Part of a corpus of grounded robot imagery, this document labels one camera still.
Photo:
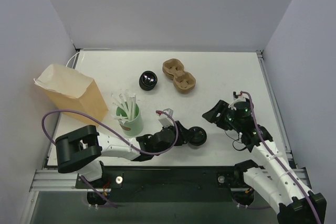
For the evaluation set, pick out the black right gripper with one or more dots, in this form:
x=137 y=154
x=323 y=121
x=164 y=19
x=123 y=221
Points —
x=221 y=114

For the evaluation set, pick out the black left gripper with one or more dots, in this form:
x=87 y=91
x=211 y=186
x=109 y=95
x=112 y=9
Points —
x=182 y=132

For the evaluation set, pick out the black paper coffee cup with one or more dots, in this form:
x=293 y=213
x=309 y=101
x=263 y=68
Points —
x=197 y=143

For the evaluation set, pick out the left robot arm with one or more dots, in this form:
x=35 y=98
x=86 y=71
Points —
x=78 y=151

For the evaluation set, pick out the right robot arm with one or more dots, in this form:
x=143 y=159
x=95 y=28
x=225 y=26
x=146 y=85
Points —
x=267 y=172

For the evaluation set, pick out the brown pulp cup carriers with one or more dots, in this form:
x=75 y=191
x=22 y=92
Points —
x=183 y=81

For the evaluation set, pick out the green straw holder cup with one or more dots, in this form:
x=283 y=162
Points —
x=131 y=128

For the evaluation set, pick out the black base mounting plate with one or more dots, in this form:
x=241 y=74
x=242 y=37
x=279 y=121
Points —
x=186 y=184

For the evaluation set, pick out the white wrapped straw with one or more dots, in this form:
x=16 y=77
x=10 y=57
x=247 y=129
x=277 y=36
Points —
x=123 y=103
x=116 y=100
x=123 y=119
x=132 y=99
x=127 y=99

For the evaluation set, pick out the brown paper bag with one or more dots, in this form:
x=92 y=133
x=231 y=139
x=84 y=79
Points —
x=69 y=89

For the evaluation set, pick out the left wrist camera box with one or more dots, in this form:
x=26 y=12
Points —
x=164 y=120

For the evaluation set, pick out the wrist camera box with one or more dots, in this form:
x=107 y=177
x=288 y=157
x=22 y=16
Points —
x=164 y=120
x=237 y=97

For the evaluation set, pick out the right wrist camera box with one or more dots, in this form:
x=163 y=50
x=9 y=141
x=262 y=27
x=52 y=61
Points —
x=237 y=97

